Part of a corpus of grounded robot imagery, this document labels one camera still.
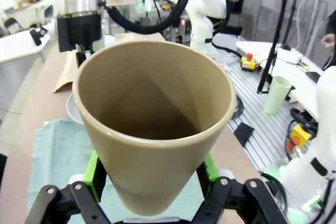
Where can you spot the black square pad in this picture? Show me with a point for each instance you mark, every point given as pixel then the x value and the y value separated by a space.
pixel 244 133

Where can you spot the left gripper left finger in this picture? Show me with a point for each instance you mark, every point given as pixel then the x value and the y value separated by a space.
pixel 92 176

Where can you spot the yellow emergency stop box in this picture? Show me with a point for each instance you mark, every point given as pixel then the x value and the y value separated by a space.
pixel 299 136
pixel 248 62

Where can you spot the beige cloth mat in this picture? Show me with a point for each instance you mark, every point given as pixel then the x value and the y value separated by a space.
pixel 65 77

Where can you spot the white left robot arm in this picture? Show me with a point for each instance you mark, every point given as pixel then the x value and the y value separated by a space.
pixel 325 103

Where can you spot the operator's bare hand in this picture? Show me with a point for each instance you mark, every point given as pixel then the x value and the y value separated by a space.
pixel 328 41

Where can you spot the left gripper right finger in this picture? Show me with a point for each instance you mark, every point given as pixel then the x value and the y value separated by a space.
pixel 210 176

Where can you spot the pale teal cloth mat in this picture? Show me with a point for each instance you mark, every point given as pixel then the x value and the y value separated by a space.
pixel 57 155

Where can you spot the seated operator in dark clothes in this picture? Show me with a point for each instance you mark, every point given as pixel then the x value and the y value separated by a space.
pixel 332 24

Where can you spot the tan plastic cup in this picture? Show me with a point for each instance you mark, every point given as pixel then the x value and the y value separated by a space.
pixel 157 171

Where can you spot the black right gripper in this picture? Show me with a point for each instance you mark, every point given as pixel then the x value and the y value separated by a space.
pixel 78 31

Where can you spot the light green plastic cup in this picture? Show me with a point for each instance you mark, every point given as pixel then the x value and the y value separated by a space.
pixel 277 95

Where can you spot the white side table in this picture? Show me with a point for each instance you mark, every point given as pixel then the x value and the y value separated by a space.
pixel 15 48

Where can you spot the black tripod stand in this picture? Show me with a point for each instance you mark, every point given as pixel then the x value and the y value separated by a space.
pixel 273 51

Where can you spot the black folding chair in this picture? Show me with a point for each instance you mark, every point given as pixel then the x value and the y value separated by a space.
pixel 10 26

